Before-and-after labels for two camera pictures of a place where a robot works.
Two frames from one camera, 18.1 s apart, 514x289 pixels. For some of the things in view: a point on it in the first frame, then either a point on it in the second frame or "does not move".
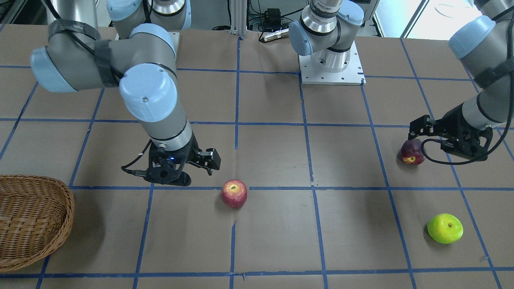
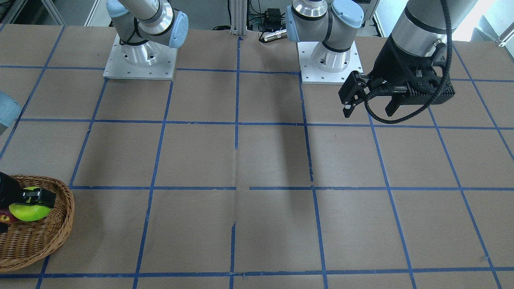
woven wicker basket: [35, 213] does not move
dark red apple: [412, 152] to [7, 216]
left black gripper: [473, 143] to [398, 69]
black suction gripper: [467, 147] to [430, 85]
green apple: [445, 228] to [29, 212]
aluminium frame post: [238, 9] does not move
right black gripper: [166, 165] to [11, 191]
